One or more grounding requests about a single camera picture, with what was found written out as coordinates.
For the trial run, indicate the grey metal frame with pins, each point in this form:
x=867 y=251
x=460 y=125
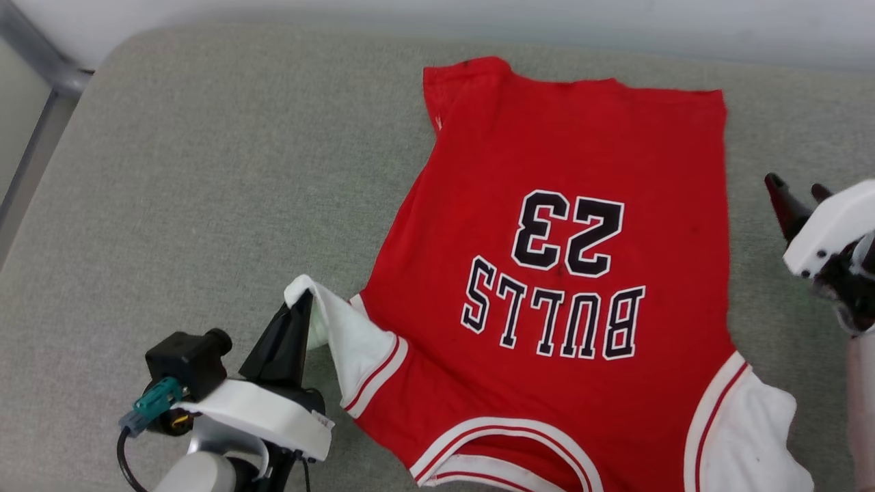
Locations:
x=41 y=61

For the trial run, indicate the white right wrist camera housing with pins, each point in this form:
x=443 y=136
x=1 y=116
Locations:
x=830 y=229

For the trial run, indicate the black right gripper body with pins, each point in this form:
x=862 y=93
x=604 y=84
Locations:
x=851 y=287

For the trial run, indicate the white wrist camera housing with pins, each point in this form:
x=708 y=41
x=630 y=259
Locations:
x=263 y=413
x=830 y=229

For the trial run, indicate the black left wrist camera plug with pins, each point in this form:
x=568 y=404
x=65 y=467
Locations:
x=188 y=362

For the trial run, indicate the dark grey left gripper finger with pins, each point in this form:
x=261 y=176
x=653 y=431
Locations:
x=299 y=348
x=270 y=359

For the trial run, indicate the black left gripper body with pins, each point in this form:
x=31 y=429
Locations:
x=301 y=403

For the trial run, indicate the red and white basketball jersey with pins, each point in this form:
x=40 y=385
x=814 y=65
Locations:
x=581 y=137

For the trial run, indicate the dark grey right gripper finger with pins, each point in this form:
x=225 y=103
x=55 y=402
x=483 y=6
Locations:
x=787 y=205
x=820 y=192

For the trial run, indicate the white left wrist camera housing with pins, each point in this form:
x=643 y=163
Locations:
x=263 y=413

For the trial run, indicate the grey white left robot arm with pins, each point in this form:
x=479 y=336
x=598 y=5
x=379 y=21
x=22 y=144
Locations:
x=205 y=471

